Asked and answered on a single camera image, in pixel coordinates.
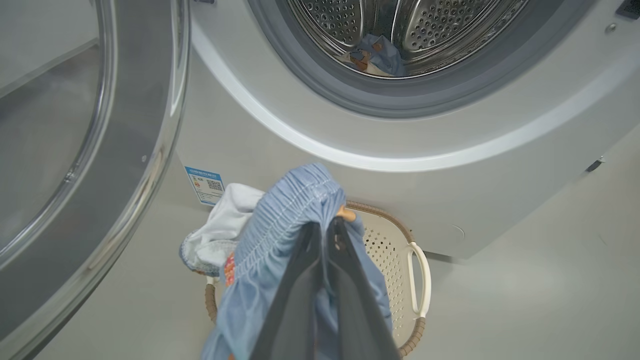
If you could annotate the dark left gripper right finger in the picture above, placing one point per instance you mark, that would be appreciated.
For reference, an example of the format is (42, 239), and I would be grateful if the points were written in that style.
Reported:
(355, 310)

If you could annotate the grey rubber door gasket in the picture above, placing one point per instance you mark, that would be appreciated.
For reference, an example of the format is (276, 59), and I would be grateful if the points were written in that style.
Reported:
(320, 85)

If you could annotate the denim garment with orange patches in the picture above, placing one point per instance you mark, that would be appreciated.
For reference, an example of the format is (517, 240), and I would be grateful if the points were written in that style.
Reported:
(385, 57)

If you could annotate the steel washer drum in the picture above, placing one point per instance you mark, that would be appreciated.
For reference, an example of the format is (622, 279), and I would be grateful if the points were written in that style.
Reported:
(440, 25)

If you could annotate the dark round washer door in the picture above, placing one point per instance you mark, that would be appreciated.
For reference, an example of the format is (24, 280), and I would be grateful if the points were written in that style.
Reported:
(125, 175)

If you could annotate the white front-load washing machine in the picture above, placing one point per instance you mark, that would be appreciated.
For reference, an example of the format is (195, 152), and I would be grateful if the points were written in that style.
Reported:
(450, 200)

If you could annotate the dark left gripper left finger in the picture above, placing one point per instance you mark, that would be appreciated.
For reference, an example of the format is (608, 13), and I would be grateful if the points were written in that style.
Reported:
(295, 310)

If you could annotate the denim shorts with elastic waist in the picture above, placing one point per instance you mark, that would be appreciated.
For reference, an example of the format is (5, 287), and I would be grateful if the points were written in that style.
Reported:
(290, 210)

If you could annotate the black door latch socket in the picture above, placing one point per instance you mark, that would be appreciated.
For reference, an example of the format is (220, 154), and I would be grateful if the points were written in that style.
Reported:
(629, 7)

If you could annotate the blue energy label sticker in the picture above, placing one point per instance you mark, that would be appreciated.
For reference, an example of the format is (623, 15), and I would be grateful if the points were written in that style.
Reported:
(202, 182)

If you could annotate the cream perforated laundry basket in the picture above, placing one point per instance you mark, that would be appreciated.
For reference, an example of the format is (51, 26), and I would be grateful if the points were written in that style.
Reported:
(390, 260)

